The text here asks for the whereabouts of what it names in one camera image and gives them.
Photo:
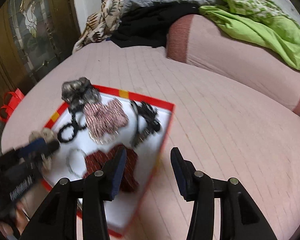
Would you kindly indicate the red gift bag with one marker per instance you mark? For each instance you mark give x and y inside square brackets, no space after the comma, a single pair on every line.
[10,101]

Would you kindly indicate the green blanket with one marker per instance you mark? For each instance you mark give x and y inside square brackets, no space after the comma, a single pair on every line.
[261,22]

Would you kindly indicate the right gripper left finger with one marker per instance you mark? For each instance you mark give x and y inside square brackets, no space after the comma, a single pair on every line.
[56,217]

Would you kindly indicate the black claw hair clip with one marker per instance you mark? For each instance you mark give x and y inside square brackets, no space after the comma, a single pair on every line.
[147,122]

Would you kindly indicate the wooden glass door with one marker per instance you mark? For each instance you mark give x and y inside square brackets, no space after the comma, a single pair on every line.
[35,37]

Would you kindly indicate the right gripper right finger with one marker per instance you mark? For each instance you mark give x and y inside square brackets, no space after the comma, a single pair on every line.
[240,216]

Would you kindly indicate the red white checked scrunchie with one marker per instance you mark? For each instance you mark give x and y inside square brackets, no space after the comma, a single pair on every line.
[105,118]

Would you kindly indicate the pink quilted bed cover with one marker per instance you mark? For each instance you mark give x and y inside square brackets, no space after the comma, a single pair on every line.
[225,128]

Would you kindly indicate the person's left hand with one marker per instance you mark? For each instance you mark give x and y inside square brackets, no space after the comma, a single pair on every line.
[20,220]

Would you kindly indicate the red polka dot scrunchie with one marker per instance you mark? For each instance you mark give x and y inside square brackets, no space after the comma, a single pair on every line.
[125,162]

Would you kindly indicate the pink quilted bolster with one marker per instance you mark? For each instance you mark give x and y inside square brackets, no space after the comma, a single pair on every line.
[196,40]

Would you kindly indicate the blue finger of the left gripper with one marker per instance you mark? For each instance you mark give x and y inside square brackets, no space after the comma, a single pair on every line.
[37,148]

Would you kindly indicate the leaf patterned cloth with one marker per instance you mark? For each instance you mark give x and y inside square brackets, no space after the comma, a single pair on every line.
[101,25]

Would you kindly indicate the small black scrunchie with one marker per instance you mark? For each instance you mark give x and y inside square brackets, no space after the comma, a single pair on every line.
[67,133]

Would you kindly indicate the white dotted scrunchie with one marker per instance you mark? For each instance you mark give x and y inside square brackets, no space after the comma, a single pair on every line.
[47,134]

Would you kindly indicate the red white shallow box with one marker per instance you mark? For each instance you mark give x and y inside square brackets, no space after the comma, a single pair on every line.
[85,154]

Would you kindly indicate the black cloth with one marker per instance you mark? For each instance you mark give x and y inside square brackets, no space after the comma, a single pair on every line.
[149,26]

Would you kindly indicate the grey metallic scrunchie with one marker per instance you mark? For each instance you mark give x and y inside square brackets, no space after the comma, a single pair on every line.
[77,93]

